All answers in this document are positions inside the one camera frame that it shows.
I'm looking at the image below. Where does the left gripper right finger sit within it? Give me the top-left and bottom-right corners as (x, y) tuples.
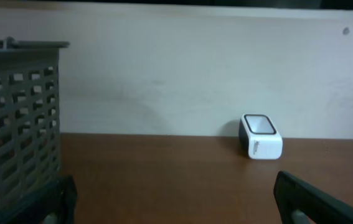
(273, 170), (353, 224)

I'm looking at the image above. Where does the grey plastic mesh basket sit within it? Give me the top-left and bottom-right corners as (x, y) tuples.
(0, 37), (68, 209)

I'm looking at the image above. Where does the white barcode scanner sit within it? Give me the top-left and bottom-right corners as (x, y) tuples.
(238, 114), (283, 160)

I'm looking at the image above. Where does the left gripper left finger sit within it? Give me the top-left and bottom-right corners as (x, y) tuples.
(0, 175), (78, 224)

